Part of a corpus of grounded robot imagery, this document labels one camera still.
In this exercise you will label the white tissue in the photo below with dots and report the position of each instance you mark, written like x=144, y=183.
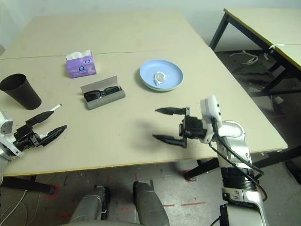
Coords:
x=161, y=78

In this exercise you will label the grey robot right leg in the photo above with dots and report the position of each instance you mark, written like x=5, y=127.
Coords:
x=150, y=204

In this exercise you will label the black table leg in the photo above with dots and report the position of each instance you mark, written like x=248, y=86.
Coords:
x=28, y=186
x=202, y=169
x=277, y=156

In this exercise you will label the black plastic cup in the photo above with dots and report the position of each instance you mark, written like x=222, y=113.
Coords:
x=23, y=94

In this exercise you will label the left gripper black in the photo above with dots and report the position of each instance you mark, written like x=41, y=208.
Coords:
x=24, y=137

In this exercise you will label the beige table with black frame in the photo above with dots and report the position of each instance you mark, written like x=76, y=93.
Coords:
x=258, y=23

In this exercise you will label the crumpled clear plastic wrapper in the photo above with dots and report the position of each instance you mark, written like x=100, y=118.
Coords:
x=257, y=86

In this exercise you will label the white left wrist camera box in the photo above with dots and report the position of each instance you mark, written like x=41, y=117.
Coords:
x=5, y=127

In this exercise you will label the grey robot left leg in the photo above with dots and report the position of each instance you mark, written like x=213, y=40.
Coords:
x=90, y=204

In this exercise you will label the white tie strip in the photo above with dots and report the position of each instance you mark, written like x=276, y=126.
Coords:
x=276, y=46

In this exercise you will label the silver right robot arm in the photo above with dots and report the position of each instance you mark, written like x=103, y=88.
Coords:
x=232, y=136

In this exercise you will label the grey robot leg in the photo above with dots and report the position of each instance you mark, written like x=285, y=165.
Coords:
x=150, y=204
x=90, y=204

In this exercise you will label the light green plate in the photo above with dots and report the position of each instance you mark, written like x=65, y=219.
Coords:
x=162, y=90

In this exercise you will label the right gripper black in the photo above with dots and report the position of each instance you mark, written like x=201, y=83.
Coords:
x=192, y=128

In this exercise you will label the white plastic frame scrap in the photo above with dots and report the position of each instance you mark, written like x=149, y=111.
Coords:
x=251, y=60

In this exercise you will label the grey glasses case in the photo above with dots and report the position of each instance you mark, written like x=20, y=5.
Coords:
x=105, y=101

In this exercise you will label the purple tissue box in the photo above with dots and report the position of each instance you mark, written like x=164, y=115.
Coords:
x=81, y=67

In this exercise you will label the light blue plate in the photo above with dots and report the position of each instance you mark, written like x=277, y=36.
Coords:
x=147, y=70

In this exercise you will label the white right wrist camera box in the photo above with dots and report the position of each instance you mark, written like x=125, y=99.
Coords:
x=210, y=110

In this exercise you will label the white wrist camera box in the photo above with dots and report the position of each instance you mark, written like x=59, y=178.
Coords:
x=210, y=110
x=5, y=127

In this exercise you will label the black sunglasses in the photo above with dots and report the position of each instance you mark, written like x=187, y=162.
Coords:
x=94, y=94

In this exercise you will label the white marker blue eraser cap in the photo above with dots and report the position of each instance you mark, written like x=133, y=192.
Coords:
x=56, y=107

